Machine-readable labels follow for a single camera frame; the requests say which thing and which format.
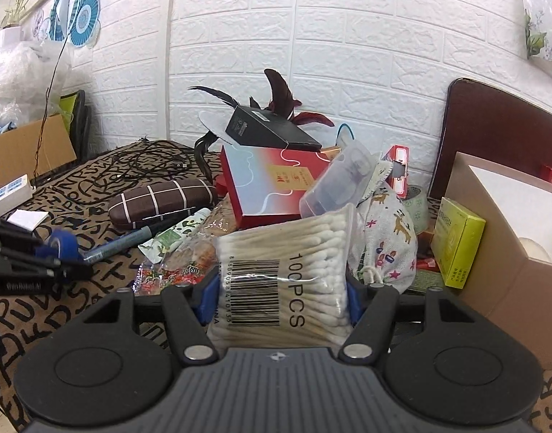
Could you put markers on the clear tape roll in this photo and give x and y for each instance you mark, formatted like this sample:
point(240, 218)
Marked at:
point(418, 209)

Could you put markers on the red white small box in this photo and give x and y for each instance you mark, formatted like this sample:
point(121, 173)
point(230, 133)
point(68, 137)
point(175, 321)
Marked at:
point(400, 167)

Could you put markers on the reindeer print cloth pouch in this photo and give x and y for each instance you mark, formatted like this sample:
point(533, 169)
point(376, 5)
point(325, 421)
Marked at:
point(393, 230)

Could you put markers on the white paper pad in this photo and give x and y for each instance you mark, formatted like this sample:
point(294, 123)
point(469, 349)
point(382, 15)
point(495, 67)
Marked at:
point(27, 219)

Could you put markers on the dark red black feathers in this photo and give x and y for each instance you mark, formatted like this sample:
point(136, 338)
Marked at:
point(280, 90)

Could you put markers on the brown wooden headboard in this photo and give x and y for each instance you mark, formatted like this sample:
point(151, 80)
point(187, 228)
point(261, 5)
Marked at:
point(483, 117)

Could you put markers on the blue marker pen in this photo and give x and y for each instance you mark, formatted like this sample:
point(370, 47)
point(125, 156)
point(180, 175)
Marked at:
point(118, 246)

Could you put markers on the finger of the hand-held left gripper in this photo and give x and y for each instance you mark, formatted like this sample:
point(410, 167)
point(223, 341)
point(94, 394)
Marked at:
point(41, 268)
point(59, 243)

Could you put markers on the red candy packet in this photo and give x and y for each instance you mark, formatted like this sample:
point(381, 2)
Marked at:
point(167, 277)

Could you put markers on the green white snack packet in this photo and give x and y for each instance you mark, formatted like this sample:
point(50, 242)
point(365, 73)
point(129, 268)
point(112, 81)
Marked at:
point(176, 232)

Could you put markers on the clear snack bag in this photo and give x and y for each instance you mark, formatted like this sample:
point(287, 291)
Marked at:
point(219, 225)

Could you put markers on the yellow box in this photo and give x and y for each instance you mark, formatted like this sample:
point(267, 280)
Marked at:
point(456, 243)

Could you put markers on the copper coloured packet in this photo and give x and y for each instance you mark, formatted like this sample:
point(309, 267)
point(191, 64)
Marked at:
point(332, 152)

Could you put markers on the potted plant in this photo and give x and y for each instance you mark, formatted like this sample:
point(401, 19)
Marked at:
point(12, 22)

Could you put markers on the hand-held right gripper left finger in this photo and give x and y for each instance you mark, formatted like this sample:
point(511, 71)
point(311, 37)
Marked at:
point(207, 300)

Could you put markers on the brown checked glasses case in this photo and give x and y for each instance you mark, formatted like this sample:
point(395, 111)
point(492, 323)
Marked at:
point(158, 200)

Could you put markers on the pink cardboard container box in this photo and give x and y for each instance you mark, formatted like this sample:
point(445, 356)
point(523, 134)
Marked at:
point(497, 257)

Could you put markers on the black cardboard box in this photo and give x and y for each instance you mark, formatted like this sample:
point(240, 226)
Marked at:
point(262, 128)

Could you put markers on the open brown cardboard box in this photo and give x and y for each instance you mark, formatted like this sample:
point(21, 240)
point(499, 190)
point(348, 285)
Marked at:
point(27, 149)

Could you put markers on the green flat packet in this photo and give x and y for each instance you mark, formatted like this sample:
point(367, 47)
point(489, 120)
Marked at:
point(429, 278)

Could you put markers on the black chair green cushion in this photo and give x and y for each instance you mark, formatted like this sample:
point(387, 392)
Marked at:
point(75, 117)

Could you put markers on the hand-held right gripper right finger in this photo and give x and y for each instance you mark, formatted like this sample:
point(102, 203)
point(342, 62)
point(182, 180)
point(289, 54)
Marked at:
point(353, 302)

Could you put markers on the white blue power strip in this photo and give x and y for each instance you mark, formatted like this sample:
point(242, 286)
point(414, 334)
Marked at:
point(7, 191)

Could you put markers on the blue paper fan decoration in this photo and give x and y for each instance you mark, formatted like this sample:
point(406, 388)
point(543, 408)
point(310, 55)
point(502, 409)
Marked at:
point(81, 22)

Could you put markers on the cotton swab bag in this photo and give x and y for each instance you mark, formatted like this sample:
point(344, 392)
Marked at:
point(280, 275)

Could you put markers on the white wall pipe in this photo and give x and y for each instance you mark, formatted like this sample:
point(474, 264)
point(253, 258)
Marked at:
point(171, 54)

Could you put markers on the clear plastic container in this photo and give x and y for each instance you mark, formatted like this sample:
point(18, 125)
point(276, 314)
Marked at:
point(339, 180)

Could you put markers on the red gift bag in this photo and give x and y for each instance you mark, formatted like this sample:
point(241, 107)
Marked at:
point(262, 185)

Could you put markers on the white round disc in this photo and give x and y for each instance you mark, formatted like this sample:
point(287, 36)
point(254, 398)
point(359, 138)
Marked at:
point(210, 121)

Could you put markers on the clear plastic wrap pile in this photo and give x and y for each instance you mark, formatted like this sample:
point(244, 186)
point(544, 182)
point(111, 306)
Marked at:
point(18, 72)

